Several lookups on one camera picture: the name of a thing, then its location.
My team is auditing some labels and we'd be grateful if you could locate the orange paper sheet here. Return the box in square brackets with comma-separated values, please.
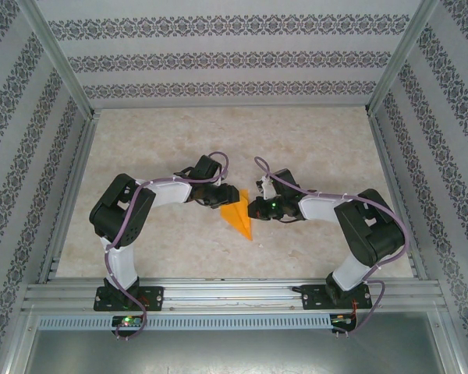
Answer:
[219, 188, 255, 242]

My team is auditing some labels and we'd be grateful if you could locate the grey metal sheet tray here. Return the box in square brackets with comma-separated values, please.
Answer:
[7, 329, 465, 374]

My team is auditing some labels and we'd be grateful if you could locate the left controller board with LEDs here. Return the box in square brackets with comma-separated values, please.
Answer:
[112, 315, 144, 328]

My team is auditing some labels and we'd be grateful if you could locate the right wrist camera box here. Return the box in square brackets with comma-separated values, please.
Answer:
[256, 175, 275, 199]

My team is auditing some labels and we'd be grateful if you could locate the aluminium mounting rail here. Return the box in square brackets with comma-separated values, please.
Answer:
[23, 277, 448, 312]

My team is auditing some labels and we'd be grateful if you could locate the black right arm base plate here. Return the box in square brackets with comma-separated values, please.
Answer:
[302, 284, 374, 312]

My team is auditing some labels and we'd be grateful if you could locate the grey slotted cable duct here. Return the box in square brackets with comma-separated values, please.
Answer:
[37, 314, 332, 331]

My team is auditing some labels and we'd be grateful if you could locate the aluminium table side rail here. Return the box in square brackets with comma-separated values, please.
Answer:
[368, 112, 428, 281]
[38, 112, 101, 284]

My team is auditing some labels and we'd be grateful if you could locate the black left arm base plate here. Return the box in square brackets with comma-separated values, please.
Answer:
[94, 286, 165, 312]

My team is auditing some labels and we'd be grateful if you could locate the aluminium frame post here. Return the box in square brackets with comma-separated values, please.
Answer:
[18, 0, 102, 121]
[365, 0, 444, 118]

